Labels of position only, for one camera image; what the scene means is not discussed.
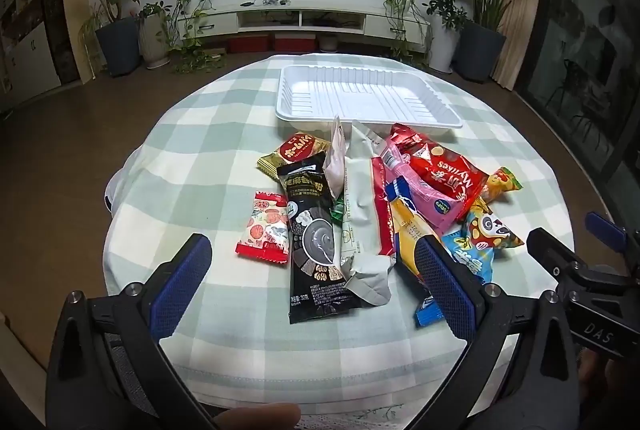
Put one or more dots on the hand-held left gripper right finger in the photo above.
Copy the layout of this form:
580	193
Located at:
445	290

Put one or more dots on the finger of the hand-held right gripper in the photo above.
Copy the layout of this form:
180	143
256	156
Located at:
550	250
606	227

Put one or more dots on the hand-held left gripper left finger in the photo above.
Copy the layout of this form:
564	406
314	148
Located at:
182	290

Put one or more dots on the blue panda packet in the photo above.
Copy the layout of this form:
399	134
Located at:
480	240

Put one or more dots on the yellow and blue packet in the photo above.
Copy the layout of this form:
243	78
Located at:
405	230

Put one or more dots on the small orange packet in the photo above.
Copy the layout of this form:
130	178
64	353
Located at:
502	184

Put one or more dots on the pink packet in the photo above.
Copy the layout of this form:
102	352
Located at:
425	195

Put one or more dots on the small red and white packet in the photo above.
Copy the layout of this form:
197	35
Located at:
262	230

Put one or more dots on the long red packet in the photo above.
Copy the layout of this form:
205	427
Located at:
382	210

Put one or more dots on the pale green long packet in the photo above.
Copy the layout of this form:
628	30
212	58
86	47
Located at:
360	210

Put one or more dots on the large red chips packet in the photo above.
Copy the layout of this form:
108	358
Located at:
450	170

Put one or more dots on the small green packet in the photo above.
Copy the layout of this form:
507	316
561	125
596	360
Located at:
339	210

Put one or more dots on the black powder packet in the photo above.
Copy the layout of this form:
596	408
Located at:
315	250

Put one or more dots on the red foil packet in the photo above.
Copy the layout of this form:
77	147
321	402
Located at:
405	138

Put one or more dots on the red and gold snack packet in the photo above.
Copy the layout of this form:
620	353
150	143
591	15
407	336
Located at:
295	150

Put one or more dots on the white plastic tray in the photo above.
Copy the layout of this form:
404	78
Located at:
360	90

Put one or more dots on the person's left hand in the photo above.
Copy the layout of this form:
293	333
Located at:
260	417

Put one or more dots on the green checked tablecloth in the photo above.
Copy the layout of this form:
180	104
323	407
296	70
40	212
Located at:
200	150

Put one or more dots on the glass sliding door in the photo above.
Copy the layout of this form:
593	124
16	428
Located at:
575	35

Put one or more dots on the plant in tall white pot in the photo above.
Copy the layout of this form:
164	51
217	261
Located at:
442	45

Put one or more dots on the beige curtain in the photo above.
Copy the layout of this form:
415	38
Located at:
520	10

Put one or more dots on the plant in white ribbed pot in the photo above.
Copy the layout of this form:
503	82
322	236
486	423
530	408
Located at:
155	40

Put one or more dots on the red storage box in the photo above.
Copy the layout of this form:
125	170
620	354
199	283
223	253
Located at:
295	44
250	44

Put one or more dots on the small white pot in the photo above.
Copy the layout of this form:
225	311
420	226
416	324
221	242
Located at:
330	44

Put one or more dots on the white television cabinet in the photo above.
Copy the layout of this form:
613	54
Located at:
225	18

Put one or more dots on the white wardrobe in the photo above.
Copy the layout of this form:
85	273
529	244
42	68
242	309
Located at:
30	35

